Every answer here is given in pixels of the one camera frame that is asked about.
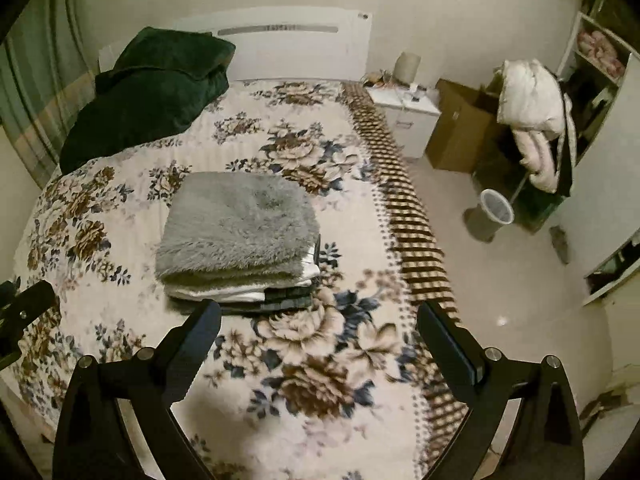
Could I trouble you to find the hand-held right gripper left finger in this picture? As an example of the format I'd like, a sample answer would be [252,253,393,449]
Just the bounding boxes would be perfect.
[52,299,223,480]

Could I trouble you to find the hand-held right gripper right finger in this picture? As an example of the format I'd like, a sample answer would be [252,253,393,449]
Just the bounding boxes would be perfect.
[416,301,586,480]

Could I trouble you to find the grey fluffy blanket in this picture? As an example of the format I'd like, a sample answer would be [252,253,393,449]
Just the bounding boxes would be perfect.
[155,171,321,286]

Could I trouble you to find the white folded pants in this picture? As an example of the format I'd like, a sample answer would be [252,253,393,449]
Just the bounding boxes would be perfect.
[165,247,322,304]

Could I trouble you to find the dark folded pants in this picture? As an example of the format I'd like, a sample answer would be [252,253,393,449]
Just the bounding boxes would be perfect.
[172,232,322,317]

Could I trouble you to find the floral bed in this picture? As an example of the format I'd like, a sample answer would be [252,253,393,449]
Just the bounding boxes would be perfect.
[11,79,472,480]

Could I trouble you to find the grey trash bin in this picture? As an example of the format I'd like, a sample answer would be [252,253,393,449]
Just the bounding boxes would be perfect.
[464,189,515,242]

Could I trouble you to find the pair of grey shoes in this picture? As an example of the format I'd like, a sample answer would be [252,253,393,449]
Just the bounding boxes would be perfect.
[549,226,572,264]

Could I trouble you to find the chair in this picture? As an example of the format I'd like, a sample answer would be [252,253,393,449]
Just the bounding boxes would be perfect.
[472,152,566,235]

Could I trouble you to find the green curtain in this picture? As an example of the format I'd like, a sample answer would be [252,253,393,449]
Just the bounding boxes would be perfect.
[0,0,102,189]

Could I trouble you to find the pink jacket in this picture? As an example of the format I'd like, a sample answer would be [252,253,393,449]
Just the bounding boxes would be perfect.
[515,127,564,194]

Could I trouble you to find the brown cardboard box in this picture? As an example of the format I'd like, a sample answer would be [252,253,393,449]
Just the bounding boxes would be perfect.
[425,77,512,174]

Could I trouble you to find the white wardrobe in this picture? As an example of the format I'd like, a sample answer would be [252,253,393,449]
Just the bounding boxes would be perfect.
[554,10,640,307]

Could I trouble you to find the dark green blanket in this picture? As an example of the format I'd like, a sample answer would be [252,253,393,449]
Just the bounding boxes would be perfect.
[59,26,237,175]

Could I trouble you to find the black jacket with white stripes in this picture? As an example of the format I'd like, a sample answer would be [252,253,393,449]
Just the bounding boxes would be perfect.
[549,77,582,199]

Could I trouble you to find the white nightstand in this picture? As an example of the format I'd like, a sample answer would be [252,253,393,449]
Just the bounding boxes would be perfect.
[369,82,442,161]

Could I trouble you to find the white puffer jacket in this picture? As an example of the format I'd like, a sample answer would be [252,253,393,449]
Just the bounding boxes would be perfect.
[497,58,567,139]

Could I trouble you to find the beige table lamp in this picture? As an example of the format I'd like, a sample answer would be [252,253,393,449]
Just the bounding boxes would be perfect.
[393,51,421,86]

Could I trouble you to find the white bed headboard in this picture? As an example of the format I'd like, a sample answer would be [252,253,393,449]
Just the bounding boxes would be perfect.
[97,6,374,84]

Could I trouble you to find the pink bedding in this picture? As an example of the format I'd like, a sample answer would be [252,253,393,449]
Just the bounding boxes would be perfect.
[575,30,626,69]

